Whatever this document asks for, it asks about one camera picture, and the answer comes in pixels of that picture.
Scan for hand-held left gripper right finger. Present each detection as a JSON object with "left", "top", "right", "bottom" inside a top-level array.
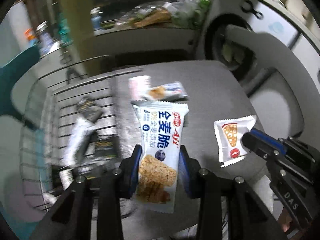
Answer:
[{"left": 178, "top": 145, "right": 288, "bottom": 240}]

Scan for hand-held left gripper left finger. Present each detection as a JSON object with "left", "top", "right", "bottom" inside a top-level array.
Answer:
[{"left": 30, "top": 144, "right": 143, "bottom": 240}]

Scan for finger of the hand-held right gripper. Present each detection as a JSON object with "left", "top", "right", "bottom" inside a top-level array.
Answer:
[
  {"left": 241, "top": 132, "right": 278, "bottom": 161},
  {"left": 251, "top": 129, "right": 291, "bottom": 155}
]

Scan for white red-logo snack packet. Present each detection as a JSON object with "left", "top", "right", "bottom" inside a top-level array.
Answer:
[{"left": 214, "top": 115, "right": 257, "bottom": 168}]

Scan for white blueberry cereal bar packet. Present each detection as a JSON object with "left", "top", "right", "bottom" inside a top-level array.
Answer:
[
  {"left": 131, "top": 101, "right": 189, "bottom": 214},
  {"left": 149, "top": 81, "right": 190, "bottom": 101}
]

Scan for pile of black packs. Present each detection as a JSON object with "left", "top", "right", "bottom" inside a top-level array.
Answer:
[{"left": 72, "top": 96, "right": 123, "bottom": 180}]

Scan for black wire basket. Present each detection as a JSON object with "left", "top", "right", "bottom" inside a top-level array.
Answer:
[{"left": 19, "top": 55, "right": 143, "bottom": 210}]

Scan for person's right hand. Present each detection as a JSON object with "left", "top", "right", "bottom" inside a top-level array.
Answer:
[{"left": 280, "top": 207, "right": 293, "bottom": 232}]

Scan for white silver packet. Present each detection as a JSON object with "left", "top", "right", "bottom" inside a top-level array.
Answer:
[{"left": 67, "top": 117, "right": 93, "bottom": 166}]

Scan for white pink-print packet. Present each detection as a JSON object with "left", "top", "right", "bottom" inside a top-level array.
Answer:
[{"left": 128, "top": 76, "right": 152, "bottom": 102}]

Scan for white plastic chair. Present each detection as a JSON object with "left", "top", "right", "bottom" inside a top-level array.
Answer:
[{"left": 225, "top": 26, "right": 320, "bottom": 140}]

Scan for grey counter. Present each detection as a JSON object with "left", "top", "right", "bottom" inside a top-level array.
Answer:
[{"left": 93, "top": 26, "right": 208, "bottom": 63}]

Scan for black scissors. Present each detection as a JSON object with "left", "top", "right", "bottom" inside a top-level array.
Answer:
[{"left": 241, "top": 0, "right": 264, "bottom": 20}]

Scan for white washing machine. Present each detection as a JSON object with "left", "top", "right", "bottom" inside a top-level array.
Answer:
[{"left": 199, "top": 0, "right": 320, "bottom": 85}]

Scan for clear plastic bag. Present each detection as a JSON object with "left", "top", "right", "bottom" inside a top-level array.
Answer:
[{"left": 114, "top": 4, "right": 160, "bottom": 29}]

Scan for green white plastic bag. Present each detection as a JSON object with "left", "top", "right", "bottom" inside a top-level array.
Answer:
[{"left": 172, "top": 0, "right": 211, "bottom": 28}]

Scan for teal plastic object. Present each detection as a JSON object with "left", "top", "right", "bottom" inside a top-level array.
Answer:
[{"left": 0, "top": 47, "right": 41, "bottom": 121}]

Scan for brown paper bag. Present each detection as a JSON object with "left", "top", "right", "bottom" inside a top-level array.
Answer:
[{"left": 133, "top": 9, "right": 172, "bottom": 28}]

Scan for blue spray bottle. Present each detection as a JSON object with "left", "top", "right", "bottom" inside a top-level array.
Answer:
[{"left": 90, "top": 7, "right": 102, "bottom": 31}]

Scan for green plastic object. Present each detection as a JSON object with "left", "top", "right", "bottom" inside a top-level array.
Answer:
[{"left": 56, "top": 17, "right": 73, "bottom": 46}]

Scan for white spray bottle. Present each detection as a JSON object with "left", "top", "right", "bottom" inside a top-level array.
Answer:
[{"left": 37, "top": 21, "right": 53, "bottom": 51}]

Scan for orange-capped bottle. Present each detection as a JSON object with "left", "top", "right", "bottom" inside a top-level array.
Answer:
[{"left": 24, "top": 29, "right": 37, "bottom": 46}]

